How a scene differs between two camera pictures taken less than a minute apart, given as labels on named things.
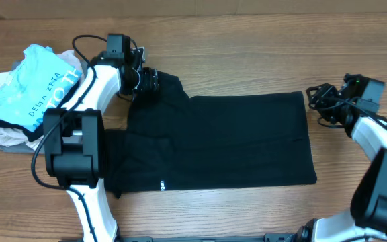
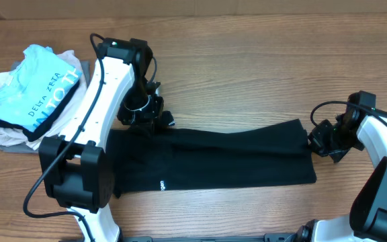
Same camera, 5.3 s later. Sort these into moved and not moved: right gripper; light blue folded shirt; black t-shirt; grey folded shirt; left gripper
Moved: black t-shirt; left gripper; right gripper
Not moved: light blue folded shirt; grey folded shirt
